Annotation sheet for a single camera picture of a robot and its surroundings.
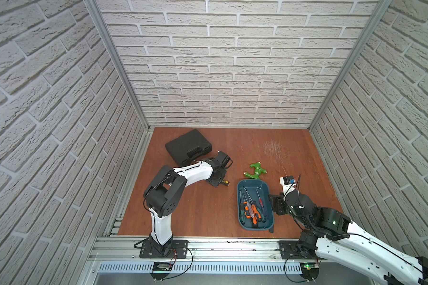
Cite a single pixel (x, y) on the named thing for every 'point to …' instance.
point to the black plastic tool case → (189, 147)
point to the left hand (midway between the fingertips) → (225, 174)
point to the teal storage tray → (258, 190)
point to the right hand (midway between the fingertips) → (275, 195)
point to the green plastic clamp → (257, 167)
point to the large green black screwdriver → (241, 210)
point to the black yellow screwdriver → (226, 182)
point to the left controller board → (161, 270)
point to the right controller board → (310, 271)
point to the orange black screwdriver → (256, 212)
